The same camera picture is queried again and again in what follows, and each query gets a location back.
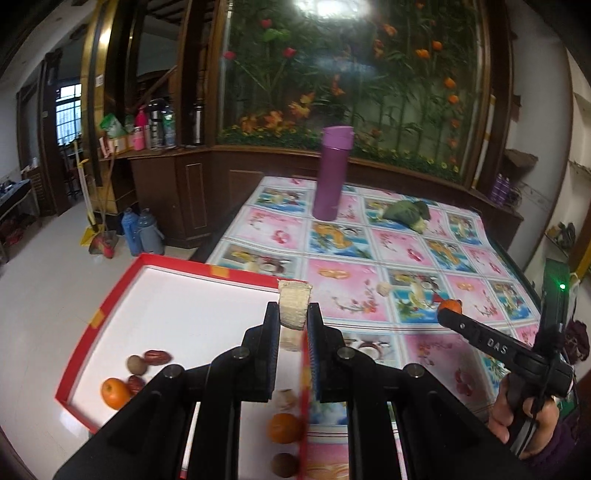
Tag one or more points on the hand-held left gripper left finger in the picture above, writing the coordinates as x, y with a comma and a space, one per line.
274, 350

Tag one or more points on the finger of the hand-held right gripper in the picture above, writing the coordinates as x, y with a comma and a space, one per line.
459, 325

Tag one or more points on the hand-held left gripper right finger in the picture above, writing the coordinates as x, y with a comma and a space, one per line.
315, 350

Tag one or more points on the orange tangerine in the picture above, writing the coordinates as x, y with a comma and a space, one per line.
452, 304
285, 428
115, 393

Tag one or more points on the red-rimmed white tray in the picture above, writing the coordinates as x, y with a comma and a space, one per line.
184, 304

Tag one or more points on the red date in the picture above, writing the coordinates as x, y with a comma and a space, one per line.
136, 384
157, 357

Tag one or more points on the person's right forearm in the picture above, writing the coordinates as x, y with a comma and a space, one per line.
563, 450

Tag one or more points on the person's right hand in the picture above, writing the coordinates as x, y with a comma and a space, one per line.
501, 410

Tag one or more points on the fruit print tablecloth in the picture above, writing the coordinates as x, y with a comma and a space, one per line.
351, 272

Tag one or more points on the brown longan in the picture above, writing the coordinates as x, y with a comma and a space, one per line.
282, 464
137, 364

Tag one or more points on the green leafy vegetable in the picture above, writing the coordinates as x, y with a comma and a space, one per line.
406, 213

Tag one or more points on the grey thermos jug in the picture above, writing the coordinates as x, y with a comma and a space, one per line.
150, 234

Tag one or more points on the purple thermos bottle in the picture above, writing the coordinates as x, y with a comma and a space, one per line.
332, 180

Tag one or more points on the blue thermos jug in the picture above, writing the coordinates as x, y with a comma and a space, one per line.
130, 231

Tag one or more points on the red dustpan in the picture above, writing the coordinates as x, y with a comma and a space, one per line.
104, 242

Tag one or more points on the steel flask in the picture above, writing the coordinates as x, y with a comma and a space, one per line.
198, 122

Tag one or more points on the clear plastic water bottle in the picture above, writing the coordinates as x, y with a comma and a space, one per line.
170, 130

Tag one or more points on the black thermos pot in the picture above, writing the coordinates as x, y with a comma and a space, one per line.
156, 123

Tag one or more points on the pink bottle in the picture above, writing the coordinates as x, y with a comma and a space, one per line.
140, 128

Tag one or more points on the glass panel with artificial plants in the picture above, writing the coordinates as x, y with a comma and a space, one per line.
351, 74

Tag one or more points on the green bag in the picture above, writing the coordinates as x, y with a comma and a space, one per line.
113, 127

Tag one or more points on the dark side table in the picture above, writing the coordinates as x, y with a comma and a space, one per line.
14, 198

